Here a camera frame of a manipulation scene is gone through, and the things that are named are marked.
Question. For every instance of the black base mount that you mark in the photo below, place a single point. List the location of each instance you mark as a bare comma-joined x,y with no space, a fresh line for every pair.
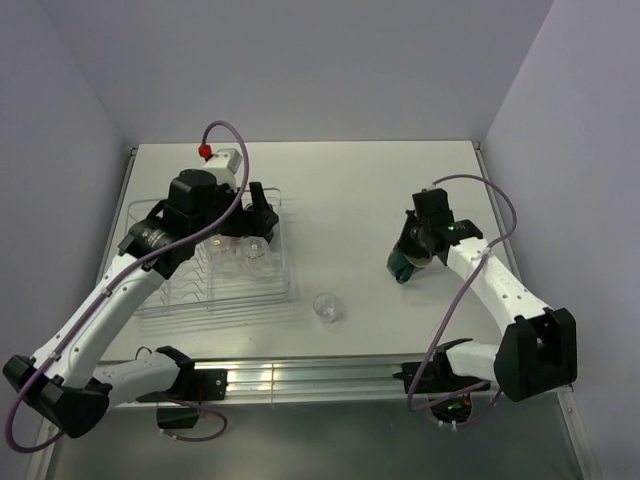
439,380
180,410

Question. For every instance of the clear glass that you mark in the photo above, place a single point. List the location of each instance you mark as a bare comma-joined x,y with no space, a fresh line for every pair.
257,256
327,307
225,256

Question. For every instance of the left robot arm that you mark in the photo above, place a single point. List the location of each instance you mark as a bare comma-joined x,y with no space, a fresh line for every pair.
62,380

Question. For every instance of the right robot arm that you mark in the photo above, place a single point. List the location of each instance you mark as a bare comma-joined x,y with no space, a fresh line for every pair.
537,351

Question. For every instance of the aluminium mounting rail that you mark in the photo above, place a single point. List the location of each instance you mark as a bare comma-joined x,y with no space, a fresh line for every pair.
270,362

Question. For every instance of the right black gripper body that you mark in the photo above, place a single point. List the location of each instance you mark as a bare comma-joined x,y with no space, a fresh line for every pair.
411,240

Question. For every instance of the clear wire dish rack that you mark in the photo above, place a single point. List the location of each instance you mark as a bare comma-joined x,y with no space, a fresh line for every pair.
195,286

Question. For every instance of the black ceramic mug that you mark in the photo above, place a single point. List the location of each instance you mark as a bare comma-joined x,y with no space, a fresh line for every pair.
261,220

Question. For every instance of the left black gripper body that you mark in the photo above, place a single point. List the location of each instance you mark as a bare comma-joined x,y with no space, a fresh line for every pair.
223,198

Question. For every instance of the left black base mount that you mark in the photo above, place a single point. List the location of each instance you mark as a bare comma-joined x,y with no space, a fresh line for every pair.
180,410

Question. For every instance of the teal ceramic mug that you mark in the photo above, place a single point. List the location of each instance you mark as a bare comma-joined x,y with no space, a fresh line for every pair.
402,267

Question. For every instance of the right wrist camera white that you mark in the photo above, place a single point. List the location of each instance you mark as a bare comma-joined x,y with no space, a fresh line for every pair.
432,189

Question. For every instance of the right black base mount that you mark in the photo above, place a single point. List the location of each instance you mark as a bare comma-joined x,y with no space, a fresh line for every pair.
439,380

